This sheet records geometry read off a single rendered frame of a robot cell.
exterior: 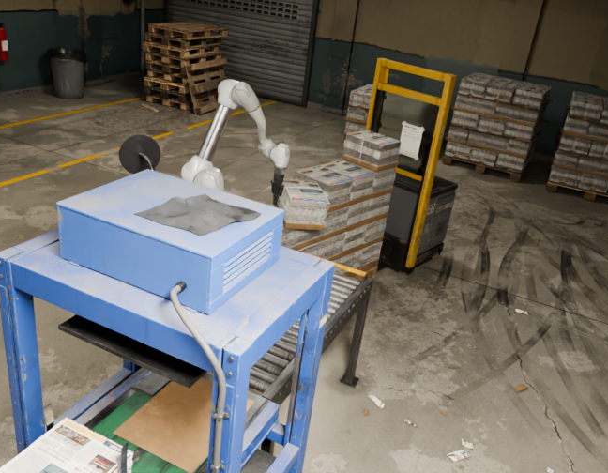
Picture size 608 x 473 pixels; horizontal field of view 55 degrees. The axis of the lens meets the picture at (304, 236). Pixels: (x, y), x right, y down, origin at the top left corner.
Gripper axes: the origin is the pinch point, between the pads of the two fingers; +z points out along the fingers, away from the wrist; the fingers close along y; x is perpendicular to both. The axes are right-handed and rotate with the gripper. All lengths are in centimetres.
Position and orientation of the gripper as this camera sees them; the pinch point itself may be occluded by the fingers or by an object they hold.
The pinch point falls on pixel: (275, 199)
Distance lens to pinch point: 425.7
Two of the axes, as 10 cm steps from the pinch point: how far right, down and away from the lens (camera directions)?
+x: -6.8, 1.8, -7.1
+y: -7.1, -3.8, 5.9
